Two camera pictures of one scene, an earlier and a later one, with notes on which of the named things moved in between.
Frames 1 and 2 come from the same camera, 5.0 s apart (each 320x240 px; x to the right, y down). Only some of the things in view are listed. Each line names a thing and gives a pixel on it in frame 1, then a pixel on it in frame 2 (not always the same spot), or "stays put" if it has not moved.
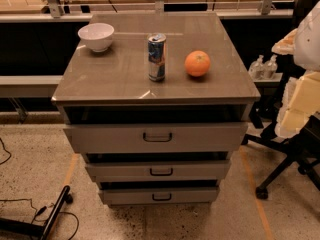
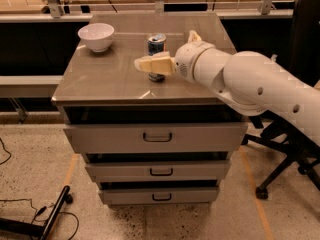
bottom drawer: [159, 196] stays put
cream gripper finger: [286, 46] → [193, 37]
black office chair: [298, 149] stays put
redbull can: [156, 57] stays put
